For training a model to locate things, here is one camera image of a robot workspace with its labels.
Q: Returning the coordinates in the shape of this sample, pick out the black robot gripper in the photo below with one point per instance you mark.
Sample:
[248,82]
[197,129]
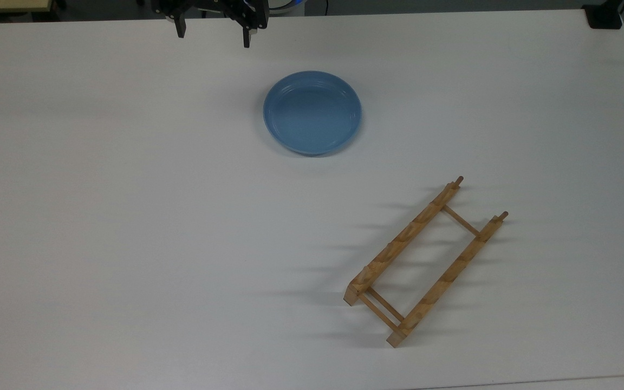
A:
[220,7]

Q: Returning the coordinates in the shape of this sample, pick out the beige wooden table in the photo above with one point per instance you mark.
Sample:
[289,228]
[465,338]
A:
[3,5]

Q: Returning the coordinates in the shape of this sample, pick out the blue round plate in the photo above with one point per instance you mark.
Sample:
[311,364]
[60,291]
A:
[312,114]

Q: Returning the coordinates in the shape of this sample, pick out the black table clamp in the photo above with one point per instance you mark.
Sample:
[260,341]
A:
[603,15]

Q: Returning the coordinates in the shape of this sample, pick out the wooden plate rack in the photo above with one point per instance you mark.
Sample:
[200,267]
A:
[398,246]

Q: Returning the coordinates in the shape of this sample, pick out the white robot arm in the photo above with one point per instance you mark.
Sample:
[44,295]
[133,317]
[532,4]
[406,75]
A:
[286,5]

